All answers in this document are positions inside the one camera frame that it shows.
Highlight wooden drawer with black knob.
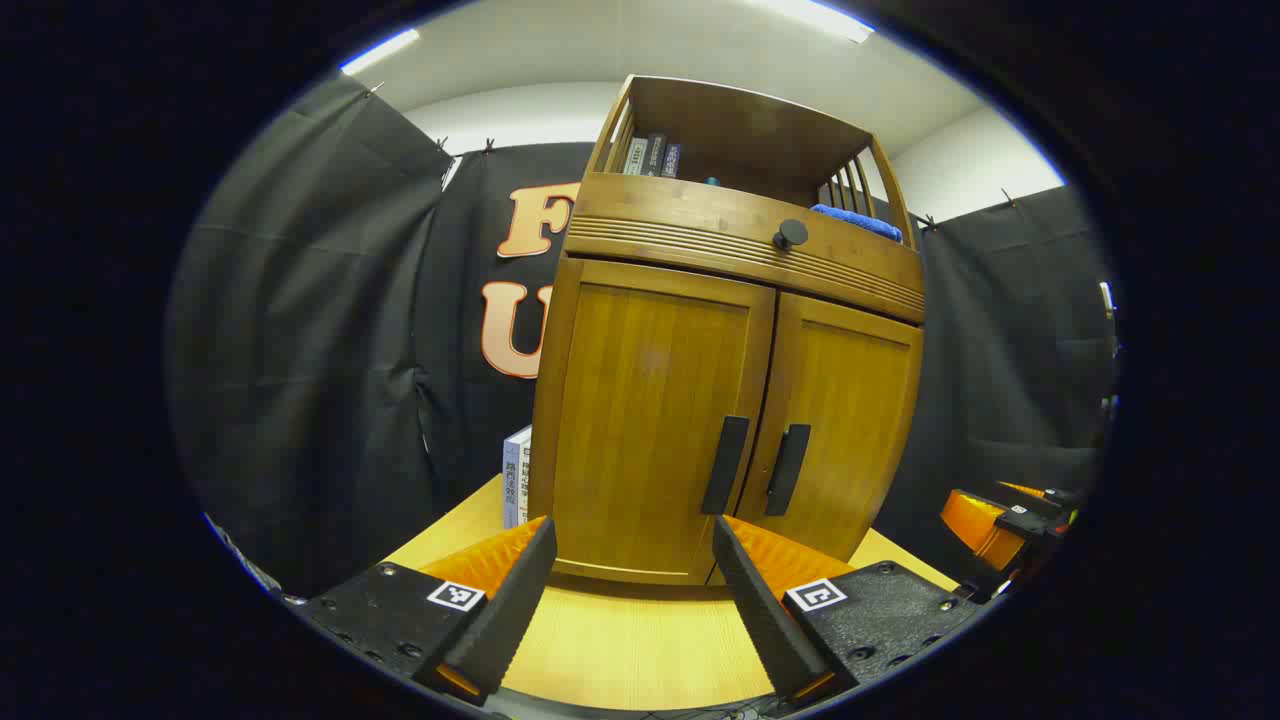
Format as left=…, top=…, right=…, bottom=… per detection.
left=563, top=173, right=926, bottom=323

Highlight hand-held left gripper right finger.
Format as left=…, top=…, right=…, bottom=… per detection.
left=712, top=515, right=986, bottom=706

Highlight blue towel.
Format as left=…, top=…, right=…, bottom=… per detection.
left=810, top=204, right=904, bottom=243

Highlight wooden double-door shoe cabinet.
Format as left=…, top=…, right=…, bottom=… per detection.
left=528, top=75, right=926, bottom=586

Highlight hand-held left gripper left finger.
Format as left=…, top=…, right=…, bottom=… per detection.
left=290, top=515, right=558, bottom=706

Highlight white book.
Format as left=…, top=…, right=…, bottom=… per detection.
left=502, top=425, right=533, bottom=529

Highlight wooden cabinet door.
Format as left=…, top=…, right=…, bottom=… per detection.
left=735, top=292, right=923, bottom=563
left=550, top=258, right=776, bottom=586

